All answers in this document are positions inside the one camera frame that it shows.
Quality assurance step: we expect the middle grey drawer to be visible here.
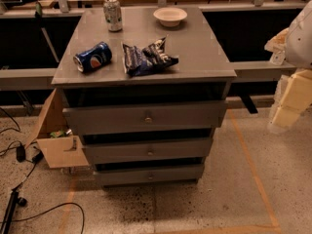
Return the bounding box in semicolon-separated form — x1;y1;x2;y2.
83;137;213;164

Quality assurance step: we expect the top grey drawer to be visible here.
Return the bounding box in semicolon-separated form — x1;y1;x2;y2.
63;100;227;136

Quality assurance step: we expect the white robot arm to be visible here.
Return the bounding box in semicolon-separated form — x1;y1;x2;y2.
264;1;312;134

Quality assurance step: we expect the white bowl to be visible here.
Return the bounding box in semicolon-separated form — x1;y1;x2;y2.
153;7;187;27

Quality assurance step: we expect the grey drawer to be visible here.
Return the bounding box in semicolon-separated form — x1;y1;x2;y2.
83;137;213;164
94;164;204;186
63;100;227;136

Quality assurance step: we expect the bottom grey drawer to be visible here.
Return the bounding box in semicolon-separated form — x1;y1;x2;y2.
94;164;204;186

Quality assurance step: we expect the grey drawer cabinet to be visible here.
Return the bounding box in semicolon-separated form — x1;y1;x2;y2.
53;7;236;172

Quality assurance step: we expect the black floor cable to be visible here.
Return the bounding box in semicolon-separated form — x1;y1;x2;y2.
9;202;86;234

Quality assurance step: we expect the blue chip bag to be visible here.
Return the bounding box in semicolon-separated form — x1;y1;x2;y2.
122;37;178;77

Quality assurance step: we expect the open cardboard box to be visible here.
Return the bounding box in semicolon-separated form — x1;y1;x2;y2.
25;89;89;169

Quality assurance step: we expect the silver green 7up can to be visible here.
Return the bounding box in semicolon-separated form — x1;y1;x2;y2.
103;0;123;32

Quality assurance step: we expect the black power adapter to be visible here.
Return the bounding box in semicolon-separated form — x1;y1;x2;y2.
16;145;25;163

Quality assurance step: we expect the blue pepsi can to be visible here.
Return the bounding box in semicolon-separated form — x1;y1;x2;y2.
73;42;112;73

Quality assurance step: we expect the black stand foot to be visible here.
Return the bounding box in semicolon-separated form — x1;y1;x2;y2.
0;190;27;234

